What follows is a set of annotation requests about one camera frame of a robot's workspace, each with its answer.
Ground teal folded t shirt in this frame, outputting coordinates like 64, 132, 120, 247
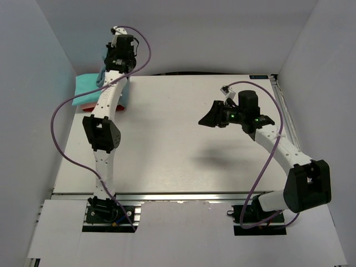
72, 73, 103, 106

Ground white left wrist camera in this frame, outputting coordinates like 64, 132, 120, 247
110, 26, 127, 47

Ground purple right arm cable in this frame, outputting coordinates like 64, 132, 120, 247
222, 81, 301, 230

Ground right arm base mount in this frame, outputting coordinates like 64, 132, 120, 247
228, 204, 287, 236

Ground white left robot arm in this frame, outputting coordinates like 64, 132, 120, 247
82, 31, 136, 200

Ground blue t shirt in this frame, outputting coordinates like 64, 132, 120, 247
95, 47, 132, 87

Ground blue label sticker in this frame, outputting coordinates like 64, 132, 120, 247
249, 75, 269, 80

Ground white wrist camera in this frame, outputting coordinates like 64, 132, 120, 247
220, 86, 236, 105
110, 26, 127, 47

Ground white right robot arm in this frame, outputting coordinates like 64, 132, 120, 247
198, 86, 332, 222

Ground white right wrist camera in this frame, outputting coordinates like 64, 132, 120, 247
220, 86, 236, 105

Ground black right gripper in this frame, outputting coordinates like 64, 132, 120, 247
198, 101, 245, 128

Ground red folded t shirt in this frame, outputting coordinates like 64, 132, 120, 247
82, 105, 125, 112

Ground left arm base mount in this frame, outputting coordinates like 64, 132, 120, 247
82, 196, 136, 233

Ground aluminium table frame rail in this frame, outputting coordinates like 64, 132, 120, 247
268, 73, 315, 200

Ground pink folded t shirt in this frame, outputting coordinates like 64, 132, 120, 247
80, 103, 96, 110

